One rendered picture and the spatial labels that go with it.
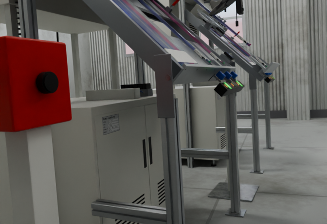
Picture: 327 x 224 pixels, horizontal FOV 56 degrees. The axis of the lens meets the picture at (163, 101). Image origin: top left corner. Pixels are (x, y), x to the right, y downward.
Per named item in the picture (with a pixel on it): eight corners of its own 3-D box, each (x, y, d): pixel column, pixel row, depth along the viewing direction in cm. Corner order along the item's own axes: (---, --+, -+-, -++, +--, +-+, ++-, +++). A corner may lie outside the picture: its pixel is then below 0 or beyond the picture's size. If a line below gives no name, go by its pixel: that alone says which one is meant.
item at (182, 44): (227, 74, 147) (232, 68, 146) (173, 75, 88) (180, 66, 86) (199, 48, 152) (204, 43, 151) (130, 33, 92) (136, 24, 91)
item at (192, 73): (226, 79, 148) (236, 68, 145) (171, 85, 88) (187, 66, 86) (224, 77, 148) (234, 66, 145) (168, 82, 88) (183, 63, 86)
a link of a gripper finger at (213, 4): (204, 8, 158) (219, -5, 154) (210, 17, 157) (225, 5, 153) (202, 6, 155) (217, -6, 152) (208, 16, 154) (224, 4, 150)
